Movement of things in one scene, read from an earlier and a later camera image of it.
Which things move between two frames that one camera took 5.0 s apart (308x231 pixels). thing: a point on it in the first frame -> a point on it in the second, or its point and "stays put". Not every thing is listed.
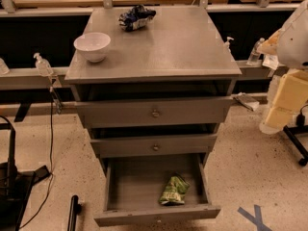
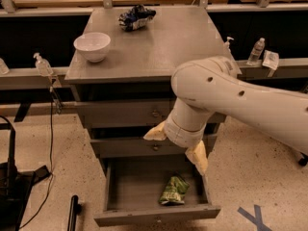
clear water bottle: (254, 56) stays put
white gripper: (295, 46) -> (182, 133)
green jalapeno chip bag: (174, 191) stays put
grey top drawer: (180, 113) stays put
